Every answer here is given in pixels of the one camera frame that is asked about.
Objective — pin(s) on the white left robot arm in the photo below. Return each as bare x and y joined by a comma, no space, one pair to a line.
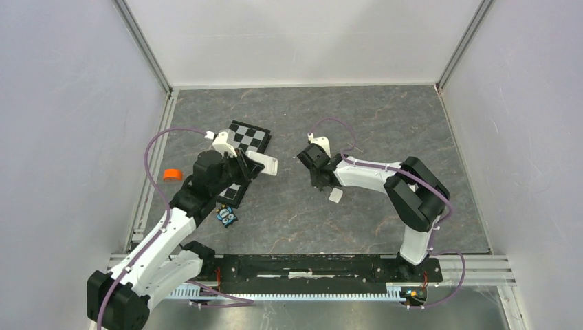
124,297

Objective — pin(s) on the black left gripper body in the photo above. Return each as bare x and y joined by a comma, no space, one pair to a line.
236,169

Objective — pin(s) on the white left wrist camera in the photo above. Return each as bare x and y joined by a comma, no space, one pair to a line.
221,143

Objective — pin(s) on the orange tape roll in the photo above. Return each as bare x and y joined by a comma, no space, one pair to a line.
172,175

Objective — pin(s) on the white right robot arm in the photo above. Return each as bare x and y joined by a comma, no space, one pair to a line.
416,194

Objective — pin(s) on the white slotted cable duct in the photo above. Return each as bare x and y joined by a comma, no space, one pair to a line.
194,292

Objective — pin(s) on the white remote control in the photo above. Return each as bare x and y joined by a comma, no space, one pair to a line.
270,164

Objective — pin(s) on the white battery cover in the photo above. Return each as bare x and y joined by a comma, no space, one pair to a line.
336,195

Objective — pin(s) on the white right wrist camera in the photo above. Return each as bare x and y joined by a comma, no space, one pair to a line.
323,142

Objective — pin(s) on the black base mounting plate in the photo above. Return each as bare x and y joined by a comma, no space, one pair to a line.
314,273

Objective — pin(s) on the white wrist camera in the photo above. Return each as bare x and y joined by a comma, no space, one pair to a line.
323,142
221,143

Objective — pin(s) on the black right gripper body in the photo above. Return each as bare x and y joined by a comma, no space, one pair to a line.
315,181

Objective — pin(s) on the blue owl eraser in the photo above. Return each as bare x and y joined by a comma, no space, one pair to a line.
226,216

